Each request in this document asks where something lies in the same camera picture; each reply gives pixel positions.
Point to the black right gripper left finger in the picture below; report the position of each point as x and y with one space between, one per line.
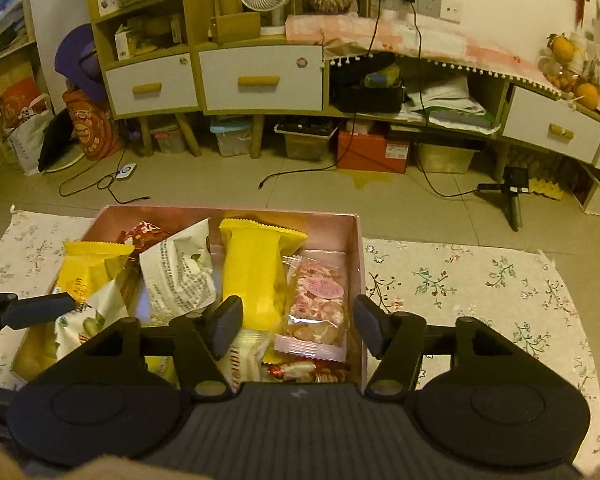
200 341

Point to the red small candy wrapper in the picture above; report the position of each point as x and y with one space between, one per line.
311 371

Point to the floral tablecloth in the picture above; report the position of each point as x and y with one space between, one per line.
519 294

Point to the purple hat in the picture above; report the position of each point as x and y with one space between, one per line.
76 59

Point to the red white candy pack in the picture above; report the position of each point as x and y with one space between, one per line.
141 237

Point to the blue lid storage bin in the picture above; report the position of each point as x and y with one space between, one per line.
233 134

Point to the pink cardboard box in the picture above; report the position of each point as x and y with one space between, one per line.
332 238

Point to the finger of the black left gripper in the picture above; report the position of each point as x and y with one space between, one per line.
24 313

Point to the black tripod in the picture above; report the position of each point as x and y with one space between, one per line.
515 183

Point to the small yellow snack pack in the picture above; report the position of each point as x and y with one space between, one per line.
89 266

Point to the pink cloth on cabinet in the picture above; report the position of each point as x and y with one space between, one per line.
341 36

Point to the clear storage bin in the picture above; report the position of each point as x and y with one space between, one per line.
304 142

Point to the orange fruit upper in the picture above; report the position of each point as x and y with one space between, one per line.
561 47

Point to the white black-text snack pack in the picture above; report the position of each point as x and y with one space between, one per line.
243 360

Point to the orange fruit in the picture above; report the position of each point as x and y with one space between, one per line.
561 47
587 95

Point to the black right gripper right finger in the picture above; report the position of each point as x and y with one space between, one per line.
396 341

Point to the wall power outlet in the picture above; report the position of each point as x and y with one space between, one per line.
450 11

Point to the wooden cabinet with drawers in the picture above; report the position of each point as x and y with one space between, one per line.
225 66

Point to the large yellow snack pack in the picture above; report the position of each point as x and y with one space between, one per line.
253 269

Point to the orange printed bag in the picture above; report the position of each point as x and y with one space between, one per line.
93 125

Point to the orange fruit lower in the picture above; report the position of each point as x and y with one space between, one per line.
587 95

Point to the red cardboard box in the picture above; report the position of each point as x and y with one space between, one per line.
371 152

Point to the pink nougat clear pack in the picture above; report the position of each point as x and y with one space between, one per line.
316 319

